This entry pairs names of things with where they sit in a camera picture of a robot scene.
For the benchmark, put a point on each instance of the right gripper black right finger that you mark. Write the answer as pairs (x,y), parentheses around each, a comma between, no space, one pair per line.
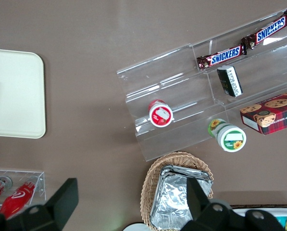
(198,207)

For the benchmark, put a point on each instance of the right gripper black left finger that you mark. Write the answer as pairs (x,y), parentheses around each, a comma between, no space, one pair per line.
(64,202)

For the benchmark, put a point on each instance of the oval tan wicker basket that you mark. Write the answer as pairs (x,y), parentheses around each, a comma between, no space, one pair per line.
(148,190)

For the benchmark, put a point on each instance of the white foam tray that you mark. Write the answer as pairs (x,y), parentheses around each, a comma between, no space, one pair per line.
(265,211)

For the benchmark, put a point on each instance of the beige plastic tray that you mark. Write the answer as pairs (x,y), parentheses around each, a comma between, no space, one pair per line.
(13,96)

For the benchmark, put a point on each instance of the clear acrylic bottle rack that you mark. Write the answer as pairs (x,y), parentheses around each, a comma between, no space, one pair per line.
(41,190)

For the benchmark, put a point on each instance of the stacked aluminium foil trays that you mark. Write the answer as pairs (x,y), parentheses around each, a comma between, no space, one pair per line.
(172,197)

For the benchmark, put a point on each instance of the dark brown mat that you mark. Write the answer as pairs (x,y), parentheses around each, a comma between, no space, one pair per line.
(261,206)

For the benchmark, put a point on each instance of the green lid yogurt cup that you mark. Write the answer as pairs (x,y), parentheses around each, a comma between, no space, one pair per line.
(229,138)

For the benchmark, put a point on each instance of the teal snack packet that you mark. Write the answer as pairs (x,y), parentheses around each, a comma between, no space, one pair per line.
(280,222)

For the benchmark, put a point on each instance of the red lid yogurt cup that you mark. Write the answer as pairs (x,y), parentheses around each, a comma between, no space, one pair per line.
(161,115)

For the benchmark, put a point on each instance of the clear acrylic step display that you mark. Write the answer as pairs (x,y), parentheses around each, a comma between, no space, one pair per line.
(181,91)

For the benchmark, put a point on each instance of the red tartan cookie box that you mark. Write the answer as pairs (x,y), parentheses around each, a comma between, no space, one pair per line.
(275,113)

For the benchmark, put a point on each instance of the black box white label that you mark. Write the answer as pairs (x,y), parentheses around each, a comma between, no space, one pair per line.
(228,80)

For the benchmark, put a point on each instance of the Snickers chocolate bar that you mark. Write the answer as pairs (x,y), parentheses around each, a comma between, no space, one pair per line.
(268,31)
(221,57)

